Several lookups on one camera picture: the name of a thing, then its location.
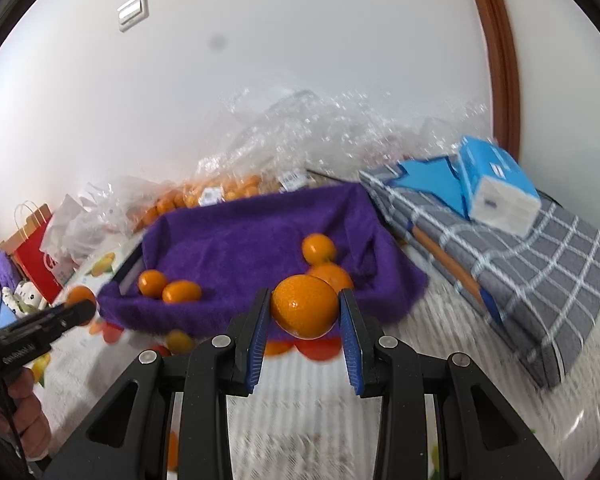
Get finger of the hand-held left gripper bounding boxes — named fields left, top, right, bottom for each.
left=42, top=300, right=97, bottom=331

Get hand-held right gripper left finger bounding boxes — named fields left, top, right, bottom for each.
left=40, top=287, right=273, bottom=480

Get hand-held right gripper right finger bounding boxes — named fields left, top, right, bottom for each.
left=339, top=287, right=566, bottom=480

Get large round orange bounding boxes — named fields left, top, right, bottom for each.
left=271, top=275, right=340, bottom=339

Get beige round fruit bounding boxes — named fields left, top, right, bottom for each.
left=166, top=330, right=197, bottom=354

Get oval orange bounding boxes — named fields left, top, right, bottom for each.
left=162, top=281, right=202, bottom=305

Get person's left hand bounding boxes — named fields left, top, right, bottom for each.
left=0, top=367, right=53, bottom=461

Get white dotted pillow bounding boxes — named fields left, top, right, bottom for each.
left=0, top=280, right=46, bottom=316

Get red paper bag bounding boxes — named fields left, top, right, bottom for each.
left=0, top=201, right=66, bottom=303

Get fruit print tablecloth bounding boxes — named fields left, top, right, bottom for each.
left=30, top=237, right=600, bottom=480

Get purple fuzzy cloth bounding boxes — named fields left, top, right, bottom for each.
left=0, top=252, right=18, bottom=291

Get white plastic bag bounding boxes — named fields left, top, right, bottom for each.
left=40, top=192, right=111, bottom=268

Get purple towel lined tray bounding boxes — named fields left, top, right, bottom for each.
left=97, top=182, right=428, bottom=338

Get clear plastic bag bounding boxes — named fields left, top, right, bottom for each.
left=85, top=175, right=181, bottom=236

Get orange flat stick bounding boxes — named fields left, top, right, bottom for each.
left=411, top=225, right=501, bottom=321

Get plastic bag of oranges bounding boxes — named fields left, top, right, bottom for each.
left=130, top=172, right=266, bottom=233

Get grey checked cushion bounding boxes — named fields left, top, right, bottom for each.
left=359, top=162, right=600, bottom=391

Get blue paper sheet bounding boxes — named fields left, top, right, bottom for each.
left=392, top=155, right=468, bottom=218

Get clear crumpled plastic bags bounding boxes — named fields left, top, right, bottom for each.
left=195, top=87, right=496, bottom=196

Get blue tissue pack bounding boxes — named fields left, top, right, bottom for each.
left=455, top=135, right=541, bottom=238

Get white light switch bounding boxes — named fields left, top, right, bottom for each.
left=117, top=0, right=149, bottom=33

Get brown wooden door frame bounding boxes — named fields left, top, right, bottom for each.
left=460, top=0, right=523, bottom=158

